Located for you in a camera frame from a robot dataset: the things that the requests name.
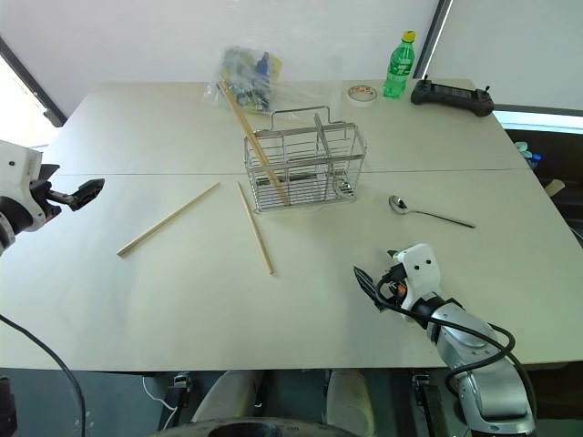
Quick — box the dark window frame bar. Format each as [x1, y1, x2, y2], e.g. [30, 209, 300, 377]
[0, 35, 68, 129]

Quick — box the grey window frame bar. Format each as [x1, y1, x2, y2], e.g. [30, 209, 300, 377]
[419, 0, 455, 82]

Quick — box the black table bracket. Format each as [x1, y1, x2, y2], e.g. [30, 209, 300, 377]
[165, 371, 193, 412]
[411, 371, 451, 437]

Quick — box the white thin cable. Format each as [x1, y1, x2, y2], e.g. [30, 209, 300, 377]
[141, 374, 178, 413]

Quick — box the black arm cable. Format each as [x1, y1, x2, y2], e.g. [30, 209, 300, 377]
[0, 313, 88, 437]
[374, 276, 539, 422]

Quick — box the bottle with blue cap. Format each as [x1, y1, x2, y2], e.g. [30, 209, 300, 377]
[514, 140, 546, 172]

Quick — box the metal wire cutlery basket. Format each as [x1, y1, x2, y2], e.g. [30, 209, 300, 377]
[242, 105, 368, 215]

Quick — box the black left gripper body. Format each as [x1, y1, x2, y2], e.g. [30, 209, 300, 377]
[27, 179, 63, 225]

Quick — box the green plastic bottle yellow cap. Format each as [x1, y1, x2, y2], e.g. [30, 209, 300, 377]
[382, 30, 418, 99]

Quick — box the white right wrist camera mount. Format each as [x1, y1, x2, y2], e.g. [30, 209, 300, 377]
[391, 243, 444, 311]

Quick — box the black handheld remote controller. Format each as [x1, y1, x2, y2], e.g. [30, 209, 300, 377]
[410, 78, 496, 118]

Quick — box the metal spoon with black handle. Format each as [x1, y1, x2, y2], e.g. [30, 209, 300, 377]
[387, 194, 476, 229]

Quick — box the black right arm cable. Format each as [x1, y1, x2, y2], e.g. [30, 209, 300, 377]
[374, 276, 539, 422]

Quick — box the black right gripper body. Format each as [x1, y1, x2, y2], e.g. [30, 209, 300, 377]
[375, 261, 409, 312]

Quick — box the clear plastic bag with contents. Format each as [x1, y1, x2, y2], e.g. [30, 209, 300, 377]
[202, 44, 330, 116]

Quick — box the beige rounded shape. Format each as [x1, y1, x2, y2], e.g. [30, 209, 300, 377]
[326, 369, 375, 437]
[189, 369, 259, 425]

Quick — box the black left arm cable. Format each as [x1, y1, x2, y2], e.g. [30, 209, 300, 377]
[0, 313, 88, 437]

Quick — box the wooden chopstick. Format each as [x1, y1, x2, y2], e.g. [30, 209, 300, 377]
[218, 79, 291, 207]
[116, 182, 221, 259]
[236, 181, 278, 277]

